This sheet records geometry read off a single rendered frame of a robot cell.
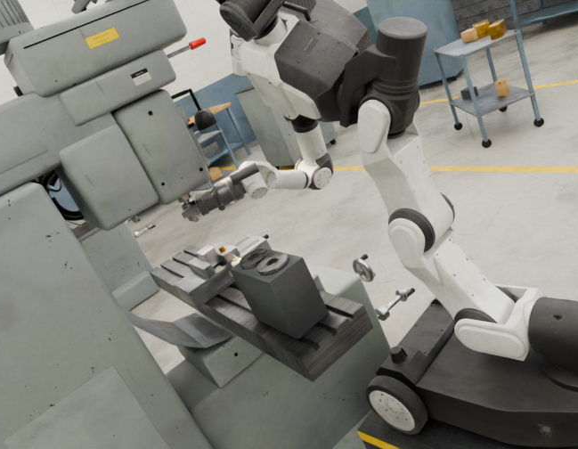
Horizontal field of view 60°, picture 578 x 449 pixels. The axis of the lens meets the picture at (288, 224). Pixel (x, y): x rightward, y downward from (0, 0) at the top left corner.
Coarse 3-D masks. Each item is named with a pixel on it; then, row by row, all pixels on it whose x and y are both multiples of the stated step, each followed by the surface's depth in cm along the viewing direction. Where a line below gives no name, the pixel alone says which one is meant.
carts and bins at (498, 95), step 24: (480, 24) 438; (504, 24) 414; (456, 48) 445; (480, 48) 407; (528, 72) 415; (480, 96) 472; (504, 96) 443; (528, 96) 422; (456, 120) 505; (480, 120) 430; (216, 168) 616
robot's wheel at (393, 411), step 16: (384, 384) 153; (400, 384) 152; (368, 400) 163; (384, 400) 159; (400, 400) 149; (416, 400) 150; (384, 416) 162; (400, 416) 158; (416, 416) 149; (416, 432) 154
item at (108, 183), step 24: (72, 144) 137; (96, 144) 140; (120, 144) 143; (72, 168) 137; (96, 168) 140; (120, 168) 144; (72, 192) 151; (96, 192) 141; (120, 192) 144; (144, 192) 148; (96, 216) 142; (120, 216) 145
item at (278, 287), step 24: (240, 264) 141; (264, 264) 135; (288, 264) 132; (240, 288) 146; (264, 288) 132; (288, 288) 130; (312, 288) 134; (264, 312) 142; (288, 312) 131; (312, 312) 135
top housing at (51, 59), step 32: (128, 0) 140; (160, 0) 144; (32, 32) 128; (64, 32) 132; (96, 32) 136; (128, 32) 140; (160, 32) 145; (32, 64) 129; (64, 64) 133; (96, 64) 137
